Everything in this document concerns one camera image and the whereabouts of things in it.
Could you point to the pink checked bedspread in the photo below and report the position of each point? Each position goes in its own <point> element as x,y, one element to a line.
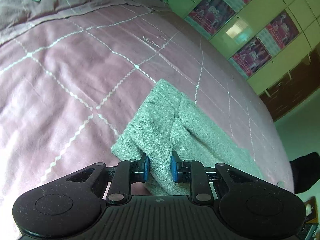
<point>74,73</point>

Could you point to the black object beside bed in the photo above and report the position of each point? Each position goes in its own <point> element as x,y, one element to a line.
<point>305,171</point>

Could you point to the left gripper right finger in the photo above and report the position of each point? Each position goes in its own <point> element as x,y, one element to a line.
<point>193,173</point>

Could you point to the red calendar poster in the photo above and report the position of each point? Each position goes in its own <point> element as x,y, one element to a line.
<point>209,16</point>
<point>268,43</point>

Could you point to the brown wooden door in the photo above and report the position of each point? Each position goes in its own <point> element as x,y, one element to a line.
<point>293,88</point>

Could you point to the red calendar poster right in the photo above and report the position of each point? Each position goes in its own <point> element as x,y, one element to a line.
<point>268,43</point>

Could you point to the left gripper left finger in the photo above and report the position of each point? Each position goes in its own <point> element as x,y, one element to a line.
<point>123,176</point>

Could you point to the green wardrobe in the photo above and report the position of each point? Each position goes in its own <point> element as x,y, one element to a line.
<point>253,18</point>

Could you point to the grey knit pant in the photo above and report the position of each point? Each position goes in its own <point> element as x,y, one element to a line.
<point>168,121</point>

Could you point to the red calendar poster left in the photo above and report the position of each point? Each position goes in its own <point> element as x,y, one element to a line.
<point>209,16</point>

